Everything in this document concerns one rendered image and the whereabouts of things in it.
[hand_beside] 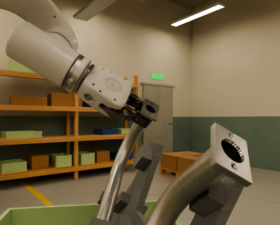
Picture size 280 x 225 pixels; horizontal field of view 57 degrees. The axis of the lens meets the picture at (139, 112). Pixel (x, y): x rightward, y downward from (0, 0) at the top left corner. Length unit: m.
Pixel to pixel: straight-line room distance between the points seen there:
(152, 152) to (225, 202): 0.19
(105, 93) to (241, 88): 6.73
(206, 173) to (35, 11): 0.51
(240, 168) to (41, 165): 5.02
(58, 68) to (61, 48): 0.04
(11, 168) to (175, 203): 4.82
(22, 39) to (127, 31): 6.41
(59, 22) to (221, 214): 0.52
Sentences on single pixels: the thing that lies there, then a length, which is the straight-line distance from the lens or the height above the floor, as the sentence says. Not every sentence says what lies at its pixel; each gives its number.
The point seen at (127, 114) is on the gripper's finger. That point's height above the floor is 1.20.
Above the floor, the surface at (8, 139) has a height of 0.85.
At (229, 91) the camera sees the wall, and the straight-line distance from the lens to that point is 7.37.
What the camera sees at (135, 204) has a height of 1.05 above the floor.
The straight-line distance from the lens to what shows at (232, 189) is 0.30.
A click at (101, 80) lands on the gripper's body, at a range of 0.56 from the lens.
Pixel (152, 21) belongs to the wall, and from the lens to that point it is 7.57.
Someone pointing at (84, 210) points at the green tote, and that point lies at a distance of 0.76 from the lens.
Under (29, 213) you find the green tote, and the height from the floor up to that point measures 0.95.
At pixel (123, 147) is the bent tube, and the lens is 0.63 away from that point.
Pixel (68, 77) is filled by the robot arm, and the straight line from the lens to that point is 0.55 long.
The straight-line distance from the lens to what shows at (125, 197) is 0.62.
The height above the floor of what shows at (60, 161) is 0.38.
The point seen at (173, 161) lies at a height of 0.32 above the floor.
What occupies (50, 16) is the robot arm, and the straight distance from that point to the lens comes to 0.65.
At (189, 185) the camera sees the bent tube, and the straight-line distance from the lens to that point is 0.28.
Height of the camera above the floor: 1.19
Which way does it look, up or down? 1 degrees up
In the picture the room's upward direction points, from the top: straight up
